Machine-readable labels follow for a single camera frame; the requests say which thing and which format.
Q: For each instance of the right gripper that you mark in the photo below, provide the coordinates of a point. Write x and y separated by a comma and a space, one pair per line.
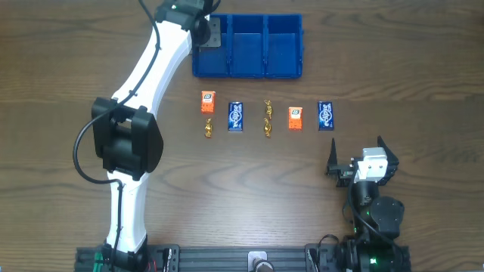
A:
342, 174

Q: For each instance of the blue candy pack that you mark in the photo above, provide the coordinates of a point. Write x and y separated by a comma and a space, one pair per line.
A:
325, 115
235, 116

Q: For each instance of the orange candy box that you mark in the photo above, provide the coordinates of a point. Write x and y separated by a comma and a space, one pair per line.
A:
208, 107
295, 122

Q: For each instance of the gold candy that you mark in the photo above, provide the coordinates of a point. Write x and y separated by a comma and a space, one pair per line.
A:
268, 109
267, 128
208, 128

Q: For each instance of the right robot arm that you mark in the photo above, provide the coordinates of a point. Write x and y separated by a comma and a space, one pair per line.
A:
385, 219

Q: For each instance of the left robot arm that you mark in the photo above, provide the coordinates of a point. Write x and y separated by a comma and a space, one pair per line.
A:
166, 64

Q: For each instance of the blue tray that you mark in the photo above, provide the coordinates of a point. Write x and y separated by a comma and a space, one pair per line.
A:
247, 53

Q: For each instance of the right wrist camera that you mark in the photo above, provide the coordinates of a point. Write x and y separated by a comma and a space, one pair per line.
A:
372, 162

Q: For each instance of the mounting rail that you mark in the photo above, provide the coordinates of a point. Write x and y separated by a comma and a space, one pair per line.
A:
227, 258

